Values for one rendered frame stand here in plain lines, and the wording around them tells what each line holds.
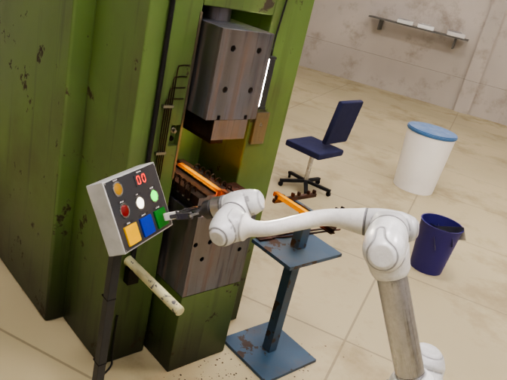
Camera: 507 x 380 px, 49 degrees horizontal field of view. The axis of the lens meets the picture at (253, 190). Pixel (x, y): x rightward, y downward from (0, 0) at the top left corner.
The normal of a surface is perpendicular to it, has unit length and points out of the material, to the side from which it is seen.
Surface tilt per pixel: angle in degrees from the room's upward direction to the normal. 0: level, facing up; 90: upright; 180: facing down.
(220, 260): 90
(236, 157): 90
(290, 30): 90
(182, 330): 90
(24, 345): 0
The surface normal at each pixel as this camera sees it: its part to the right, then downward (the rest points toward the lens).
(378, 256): -0.35, 0.19
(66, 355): 0.22, -0.90
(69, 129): 0.65, 0.42
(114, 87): -0.73, 0.11
